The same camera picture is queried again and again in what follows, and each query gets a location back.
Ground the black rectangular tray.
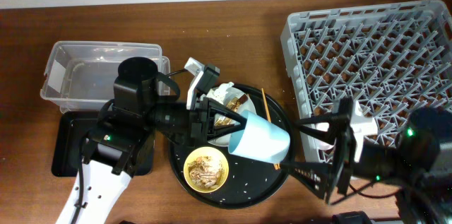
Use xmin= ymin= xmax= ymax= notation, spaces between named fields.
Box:
xmin=52 ymin=111 xmax=155 ymax=177

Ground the clear plastic bin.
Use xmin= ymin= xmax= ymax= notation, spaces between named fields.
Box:
xmin=40 ymin=41 xmax=170 ymax=113

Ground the wooden chopstick right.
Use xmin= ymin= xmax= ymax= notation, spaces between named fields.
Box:
xmin=261 ymin=88 xmax=280 ymax=170

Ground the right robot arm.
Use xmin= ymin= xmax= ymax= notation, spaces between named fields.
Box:
xmin=279 ymin=98 xmax=451 ymax=223

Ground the gold foil wrapper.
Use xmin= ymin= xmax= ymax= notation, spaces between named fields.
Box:
xmin=215 ymin=94 xmax=248 ymax=126

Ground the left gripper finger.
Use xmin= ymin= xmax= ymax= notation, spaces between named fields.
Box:
xmin=208 ymin=98 xmax=247 ymax=125
xmin=208 ymin=124 xmax=244 ymax=140

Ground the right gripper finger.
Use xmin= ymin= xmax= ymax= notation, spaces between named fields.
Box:
xmin=294 ymin=114 xmax=334 ymax=143
xmin=279 ymin=161 xmax=333 ymax=199

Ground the food scraps pile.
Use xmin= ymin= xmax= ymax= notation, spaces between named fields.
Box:
xmin=188 ymin=156 xmax=224 ymax=189

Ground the yellow bowl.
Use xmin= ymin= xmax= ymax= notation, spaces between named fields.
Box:
xmin=183 ymin=146 xmax=230 ymax=194

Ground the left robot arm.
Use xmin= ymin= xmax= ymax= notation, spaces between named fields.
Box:
xmin=57 ymin=57 xmax=246 ymax=223

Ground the blue cup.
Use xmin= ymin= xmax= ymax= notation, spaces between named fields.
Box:
xmin=228 ymin=111 xmax=290 ymax=164

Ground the pink cup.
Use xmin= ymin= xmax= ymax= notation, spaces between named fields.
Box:
xmin=315 ymin=122 xmax=334 ymax=151

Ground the grey plate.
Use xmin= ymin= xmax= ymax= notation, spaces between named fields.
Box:
xmin=209 ymin=84 xmax=256 ymax=147

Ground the crumpled white napkin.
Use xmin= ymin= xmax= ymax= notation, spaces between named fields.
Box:
xmin=206 ymin=82 xmax=234 ymax=105

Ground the grey dishwasher rack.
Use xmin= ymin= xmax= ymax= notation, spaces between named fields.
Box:
xmin=280 ymin=0 xmax=451 ymax=147

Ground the round black tray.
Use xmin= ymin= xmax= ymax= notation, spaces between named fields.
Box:
xmin=168 ymin=84 xmax=296 ymax=209

